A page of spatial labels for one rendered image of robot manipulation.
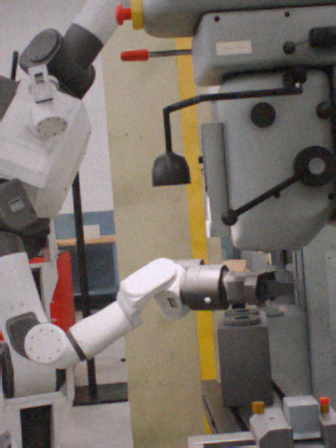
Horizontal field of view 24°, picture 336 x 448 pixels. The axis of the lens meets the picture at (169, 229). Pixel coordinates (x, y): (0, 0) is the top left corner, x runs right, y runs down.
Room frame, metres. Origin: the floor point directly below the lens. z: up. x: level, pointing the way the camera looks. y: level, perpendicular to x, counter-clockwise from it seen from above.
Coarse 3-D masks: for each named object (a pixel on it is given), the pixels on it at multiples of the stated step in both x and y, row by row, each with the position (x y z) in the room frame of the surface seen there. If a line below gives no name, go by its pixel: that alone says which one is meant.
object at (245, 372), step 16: (224, 320) 1.90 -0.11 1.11; (240, 320) 1.87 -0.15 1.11; (256, 320) 1.88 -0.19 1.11; (224, 336) 1.85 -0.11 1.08; (240, 336) 1.85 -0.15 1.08; (256, 336) 1.84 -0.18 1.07; (224, 352) 1.85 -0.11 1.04; (240, 352) 1.85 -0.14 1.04; (256, 352) 1.84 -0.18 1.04; (224, 368) 1.85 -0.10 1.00; (240, 368) 1.85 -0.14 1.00; (256, 368) 1.84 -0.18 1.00; (224, 384) 1.85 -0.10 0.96; (240, 384) 1.85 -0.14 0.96; (256, 384) 1.84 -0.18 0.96; (224, 400) 1.85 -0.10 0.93; (240, 400) 1.85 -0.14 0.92; (256, 400) 1.84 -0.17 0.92; (272, 400) 1.84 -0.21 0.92
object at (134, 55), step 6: (126, 54) 1.56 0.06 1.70; (132, 54) 1.56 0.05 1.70; (138, 54) 1.56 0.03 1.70; (144, 54) 1.56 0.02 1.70; (150, 54) 1.56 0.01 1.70; (156, 54) 1.56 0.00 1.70; (162, 54) 1.56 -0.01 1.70; (168, 54) 1.57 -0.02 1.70; (174, 54) 1.57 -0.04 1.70; (180, 54) 1.57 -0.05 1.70; (186, 54) 1.57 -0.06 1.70; (192, 54) 1.57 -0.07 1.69; (126, 60) 1.56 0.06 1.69; (132, 60) 1.56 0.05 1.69; (138, 60) 1.56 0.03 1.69; (144, 60) 1.57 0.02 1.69
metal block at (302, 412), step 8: (288, 400) 1.38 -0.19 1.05; (296, 400) 1.38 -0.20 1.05; (304, 400) 1.37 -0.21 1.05; (312, 400) 1.37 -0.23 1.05; (288, 408) 1.35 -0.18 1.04; (296, 408) 1.35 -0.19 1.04; (304, 408) 1.35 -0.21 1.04; (312, 408) 1.35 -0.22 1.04; (288, 416) 1.35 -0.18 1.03; (296, 416) 1.35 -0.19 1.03; (304, 416) 1.35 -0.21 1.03; (312, 416) 1.35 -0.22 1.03; (296, 424) 1.35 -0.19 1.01; (304, 424) 1.35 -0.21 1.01; (312, 424) 1.35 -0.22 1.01; (296, 432) 1.35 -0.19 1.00; (304, 432) 1.35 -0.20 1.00; (312, 432) 1.35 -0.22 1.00
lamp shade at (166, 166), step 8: (168, 152) 1.46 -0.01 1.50; (160, 160) 1.45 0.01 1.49; (168, 160) 1.44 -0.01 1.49; (176, 160) 1.45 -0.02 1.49; (184, 160) 1.46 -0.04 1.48; (152, 168) 1.47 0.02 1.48; (160, 168) 1.44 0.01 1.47; (168, 168) 1.44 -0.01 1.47; (176, 168) 1.44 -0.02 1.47; (184, 168) 1.45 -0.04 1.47; (152, 176) 1.46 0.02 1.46; (160, 176) 1.44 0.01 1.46; (168, 176) 1.44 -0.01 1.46; (176, 176) 1.44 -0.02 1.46; (184, 176) 1.45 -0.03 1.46; (152, 184) 1.47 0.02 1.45; (160, 184) 1.44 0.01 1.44; (168, 184) 1.44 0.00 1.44; (176, 184) 1.44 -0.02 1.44; (184, 184) 1.45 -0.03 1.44
